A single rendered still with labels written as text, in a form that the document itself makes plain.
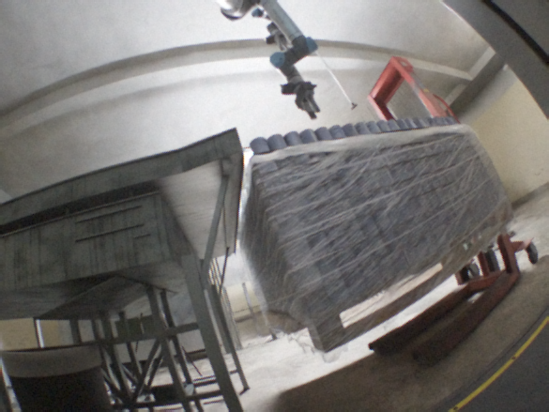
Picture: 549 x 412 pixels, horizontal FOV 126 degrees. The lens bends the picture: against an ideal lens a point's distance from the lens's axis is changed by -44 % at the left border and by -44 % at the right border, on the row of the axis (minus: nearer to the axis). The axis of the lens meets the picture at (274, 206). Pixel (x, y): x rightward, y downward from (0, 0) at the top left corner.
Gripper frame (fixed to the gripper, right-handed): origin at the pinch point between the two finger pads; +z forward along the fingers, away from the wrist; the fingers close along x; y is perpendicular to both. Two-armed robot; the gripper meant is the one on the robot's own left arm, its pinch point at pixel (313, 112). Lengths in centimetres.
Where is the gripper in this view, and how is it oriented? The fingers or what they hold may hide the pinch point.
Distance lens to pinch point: 109.1
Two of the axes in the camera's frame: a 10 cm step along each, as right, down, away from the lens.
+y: 9.3, -2.5, 2.8
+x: -1.7, 3.8, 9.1
